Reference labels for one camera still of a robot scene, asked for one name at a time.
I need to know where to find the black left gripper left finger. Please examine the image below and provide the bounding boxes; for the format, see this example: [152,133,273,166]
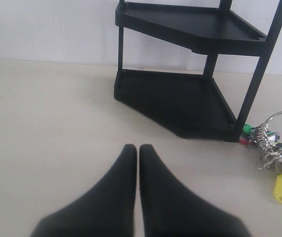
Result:
[31,144,137,237]

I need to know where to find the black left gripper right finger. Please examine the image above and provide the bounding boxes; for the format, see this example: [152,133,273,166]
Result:
[139,144,251,237]

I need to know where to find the keychain with yellow green tags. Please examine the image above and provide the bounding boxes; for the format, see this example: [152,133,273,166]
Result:
[239,111,282,203]

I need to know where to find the black corner shelf rack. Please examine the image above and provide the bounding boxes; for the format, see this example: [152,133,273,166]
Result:
[114,0,282,142]

